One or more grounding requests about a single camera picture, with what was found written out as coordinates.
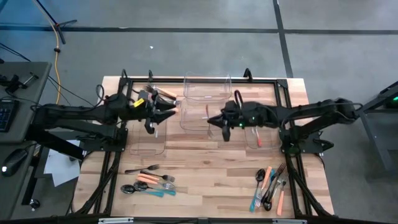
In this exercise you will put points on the black metal table frame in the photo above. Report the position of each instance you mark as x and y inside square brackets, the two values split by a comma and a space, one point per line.
[282, 82]

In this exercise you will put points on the wooden utensil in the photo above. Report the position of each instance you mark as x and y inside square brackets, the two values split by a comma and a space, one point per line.
[176, 109]

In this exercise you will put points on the silver forks on table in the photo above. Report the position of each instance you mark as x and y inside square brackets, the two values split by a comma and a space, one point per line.
[169, 178]

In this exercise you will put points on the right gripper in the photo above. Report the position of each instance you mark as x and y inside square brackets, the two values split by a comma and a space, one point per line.
[239, 118]

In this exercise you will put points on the black keyboard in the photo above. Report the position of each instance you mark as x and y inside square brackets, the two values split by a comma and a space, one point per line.
[6, 115]

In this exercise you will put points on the clear plastic bin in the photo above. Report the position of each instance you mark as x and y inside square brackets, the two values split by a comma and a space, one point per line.
[199, 88]
[146, 146]
[273, 140]
[192, 109]

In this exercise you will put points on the white paper sheets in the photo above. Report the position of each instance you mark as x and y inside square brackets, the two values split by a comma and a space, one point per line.
[59, 168]

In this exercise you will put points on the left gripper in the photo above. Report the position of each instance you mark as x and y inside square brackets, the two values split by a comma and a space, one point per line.
[143, 112]

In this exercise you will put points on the yellow tape tag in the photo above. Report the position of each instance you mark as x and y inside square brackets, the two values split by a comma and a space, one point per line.
[139, 102]

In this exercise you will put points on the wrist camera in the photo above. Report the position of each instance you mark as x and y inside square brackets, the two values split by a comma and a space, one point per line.
[146, 95]
[231, 106]

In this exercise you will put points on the black clamp tool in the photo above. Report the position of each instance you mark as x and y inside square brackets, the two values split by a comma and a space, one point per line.
[13, 84]

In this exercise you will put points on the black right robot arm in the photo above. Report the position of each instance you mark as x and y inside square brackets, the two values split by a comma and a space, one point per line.
[311, 109]

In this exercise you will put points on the black tripod stand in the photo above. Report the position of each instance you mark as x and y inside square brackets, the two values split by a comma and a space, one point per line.
[59, 25]

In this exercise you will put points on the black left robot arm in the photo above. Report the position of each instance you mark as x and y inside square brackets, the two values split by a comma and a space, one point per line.
[77, 113]

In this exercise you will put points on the black caster wheel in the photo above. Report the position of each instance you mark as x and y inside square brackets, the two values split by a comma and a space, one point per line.
[35, 204]

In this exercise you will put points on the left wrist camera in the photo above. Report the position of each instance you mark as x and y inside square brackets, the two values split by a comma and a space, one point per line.
[146, 95]

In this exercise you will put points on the black computer mouse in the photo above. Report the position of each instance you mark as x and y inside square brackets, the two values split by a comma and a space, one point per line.
[14, 161]

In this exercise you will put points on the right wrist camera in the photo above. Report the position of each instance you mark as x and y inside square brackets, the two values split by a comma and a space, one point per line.
[231, 106]

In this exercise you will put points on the silver bracket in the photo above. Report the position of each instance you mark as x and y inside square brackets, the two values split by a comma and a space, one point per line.
[289, 221]
[115, 221]

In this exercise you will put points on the grey metal cart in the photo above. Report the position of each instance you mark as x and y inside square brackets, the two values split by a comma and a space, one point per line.
[393, 102]

